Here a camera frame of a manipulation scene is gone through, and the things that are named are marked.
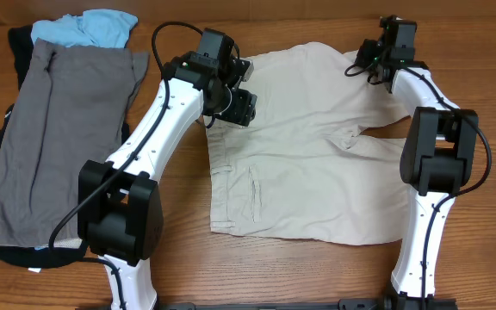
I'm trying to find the beige cotton shorts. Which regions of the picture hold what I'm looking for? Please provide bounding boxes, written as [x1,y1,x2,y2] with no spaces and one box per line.
[207,42,408,245]

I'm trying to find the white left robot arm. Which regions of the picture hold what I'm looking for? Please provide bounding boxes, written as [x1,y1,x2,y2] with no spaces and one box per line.
[77,52,257,309]

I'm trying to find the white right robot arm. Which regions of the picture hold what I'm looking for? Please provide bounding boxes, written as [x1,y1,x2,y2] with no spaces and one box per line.
[355,39,485,304]

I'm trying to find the light blue garment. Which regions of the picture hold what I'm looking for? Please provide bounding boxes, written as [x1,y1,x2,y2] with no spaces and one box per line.
[30,9,139,48]

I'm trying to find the grey shorts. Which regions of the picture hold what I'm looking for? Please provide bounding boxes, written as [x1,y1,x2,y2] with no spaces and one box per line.
[0,38,151,250]

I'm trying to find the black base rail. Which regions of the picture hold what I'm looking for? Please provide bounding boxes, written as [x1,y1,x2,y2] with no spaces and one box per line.
[75,297,458,310]

